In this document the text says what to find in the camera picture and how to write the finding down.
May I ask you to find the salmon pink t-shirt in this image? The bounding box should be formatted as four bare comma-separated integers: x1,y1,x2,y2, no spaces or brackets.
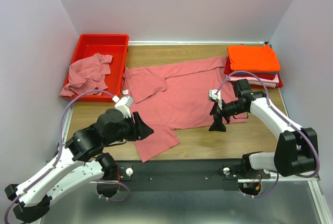
122,56,236,162

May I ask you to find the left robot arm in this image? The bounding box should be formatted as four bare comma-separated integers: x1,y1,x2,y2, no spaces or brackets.
5,108,154,223

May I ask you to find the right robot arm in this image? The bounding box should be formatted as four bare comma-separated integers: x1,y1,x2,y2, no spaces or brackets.
209,79,320,178

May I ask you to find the light pink folded t-shirt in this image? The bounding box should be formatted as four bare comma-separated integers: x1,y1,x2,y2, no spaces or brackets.
228,75,279,88

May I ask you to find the orange folded t-shirt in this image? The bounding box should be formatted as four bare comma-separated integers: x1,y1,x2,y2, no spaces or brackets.
227,44,281,74

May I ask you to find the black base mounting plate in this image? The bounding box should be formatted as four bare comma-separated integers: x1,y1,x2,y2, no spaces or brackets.
117,158,271,192

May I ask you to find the crumpled pink t-shirt in bin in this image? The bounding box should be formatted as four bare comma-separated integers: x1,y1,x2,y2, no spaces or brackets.
59,53,113,97

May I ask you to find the red plastic bin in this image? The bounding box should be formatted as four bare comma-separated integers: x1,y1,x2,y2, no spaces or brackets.
59,34,129,99

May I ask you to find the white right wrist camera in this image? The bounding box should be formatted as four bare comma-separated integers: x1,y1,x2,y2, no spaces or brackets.
208,90,222,109

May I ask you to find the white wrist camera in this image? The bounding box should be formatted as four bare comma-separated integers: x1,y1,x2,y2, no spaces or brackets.
208,90,222,109
112,96,134,118

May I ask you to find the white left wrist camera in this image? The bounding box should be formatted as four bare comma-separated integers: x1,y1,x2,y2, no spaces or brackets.
112,96,134,118

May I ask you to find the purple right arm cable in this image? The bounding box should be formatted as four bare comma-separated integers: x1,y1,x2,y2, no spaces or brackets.
214,71,321,179

